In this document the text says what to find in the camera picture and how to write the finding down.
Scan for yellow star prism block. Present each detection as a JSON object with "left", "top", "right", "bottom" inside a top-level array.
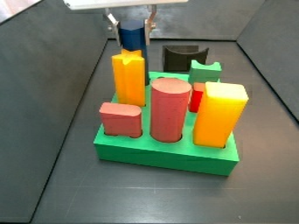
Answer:
[{"left": 111, "top": 49, "right": 146, "bottom": 107}]

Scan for pink rounded short block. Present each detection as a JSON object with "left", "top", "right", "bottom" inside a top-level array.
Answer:
[{"left": 99, "top": 102, "right": 143, "bottom": 138}]

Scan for green notched block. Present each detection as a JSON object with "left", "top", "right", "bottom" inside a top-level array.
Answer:
[{"left": 188, "top": 59, "right": 222, "bottom": 84}]

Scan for yellow square prism block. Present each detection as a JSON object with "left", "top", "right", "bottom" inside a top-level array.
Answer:
[{"left": 192, "top": 81, "right": 248, "bottom": 148}]

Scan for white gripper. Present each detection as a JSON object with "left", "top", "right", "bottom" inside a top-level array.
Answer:
[{"left": 63, "top": 0, "right": 188, "bottom": 46}]

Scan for blue hexagon prism block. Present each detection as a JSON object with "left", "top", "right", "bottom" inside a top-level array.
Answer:
[{"left": 119, "top": 20, "right": 150, "bottom": 86}]

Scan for red small block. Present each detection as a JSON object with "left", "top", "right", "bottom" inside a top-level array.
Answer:
[{"left": 190, "top": 82, "right": 206, "bottom": 113}]

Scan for green shape sorter board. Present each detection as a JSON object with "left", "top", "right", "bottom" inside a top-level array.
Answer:
[{"left": 92, "top": 70, "right": 240, "bottom": 177}]

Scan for black curved block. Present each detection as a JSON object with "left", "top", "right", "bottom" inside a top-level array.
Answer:
[{"left": 163, "top": 45, "right": 210, "bottom": 72}]

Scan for pink cylinder block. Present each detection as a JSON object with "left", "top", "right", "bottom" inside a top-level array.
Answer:
[{"left": 150, "top": 78, "right": 192, "bottom": 143}]

